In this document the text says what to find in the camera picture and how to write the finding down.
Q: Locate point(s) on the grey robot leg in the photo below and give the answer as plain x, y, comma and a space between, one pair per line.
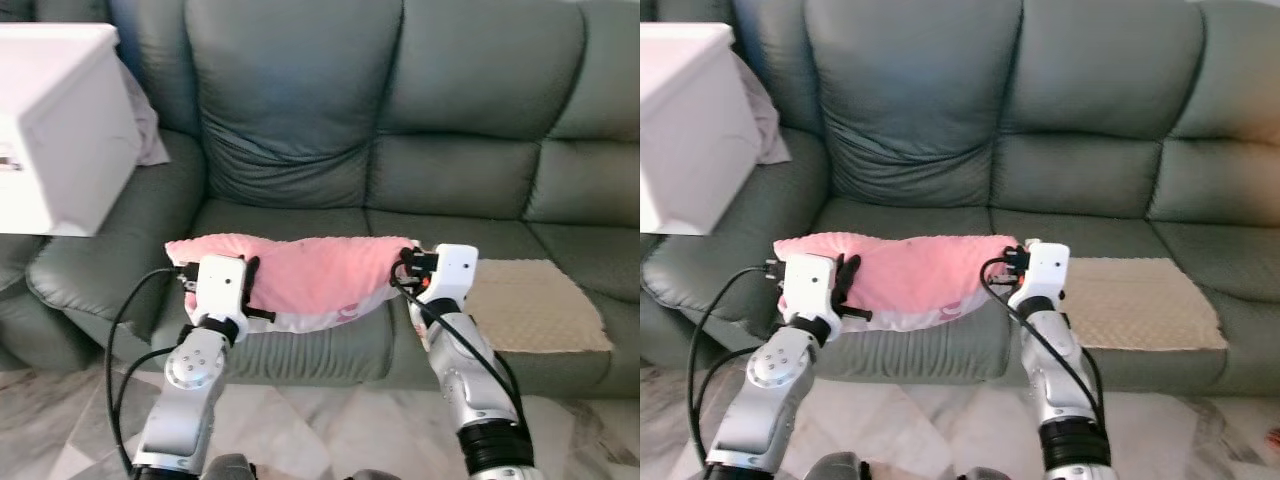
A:
842, 467
372, 475
978, 475

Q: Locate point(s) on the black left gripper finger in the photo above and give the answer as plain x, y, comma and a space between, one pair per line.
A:
848, 277
251, 278

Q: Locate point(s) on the grey robot left leg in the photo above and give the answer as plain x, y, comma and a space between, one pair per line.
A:
842, 467

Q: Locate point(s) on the green leather sofa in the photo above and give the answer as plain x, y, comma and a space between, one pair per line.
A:
300, 100
910, 100

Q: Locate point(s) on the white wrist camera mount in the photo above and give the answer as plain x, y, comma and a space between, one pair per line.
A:
220, 285
808, 283
1048, 268
455, 272

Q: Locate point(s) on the white folded garment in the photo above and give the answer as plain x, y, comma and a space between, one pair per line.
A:
148, 130
768, 125

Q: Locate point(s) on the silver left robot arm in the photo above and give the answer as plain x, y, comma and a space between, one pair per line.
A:
195, 375
775, 375

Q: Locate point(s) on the beige dotted mat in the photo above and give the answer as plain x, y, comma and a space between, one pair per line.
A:
1145, 303
530, 305

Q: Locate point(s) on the grey robot right leg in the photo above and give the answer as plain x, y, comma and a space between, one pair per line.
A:
372, 475
978, 475

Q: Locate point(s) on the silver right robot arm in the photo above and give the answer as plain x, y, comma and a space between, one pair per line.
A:
470, 370
1055, 365

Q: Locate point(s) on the pink dotted pillow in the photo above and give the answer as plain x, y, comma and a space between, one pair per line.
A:
310, 270
920, 268

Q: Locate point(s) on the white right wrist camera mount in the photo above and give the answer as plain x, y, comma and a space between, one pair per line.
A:
455, 272
1048, 268

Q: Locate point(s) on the white box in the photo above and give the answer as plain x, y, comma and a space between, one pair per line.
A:
60, 130
690, 130

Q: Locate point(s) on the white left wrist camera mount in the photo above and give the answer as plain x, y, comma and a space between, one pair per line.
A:
220, 285
808, 283

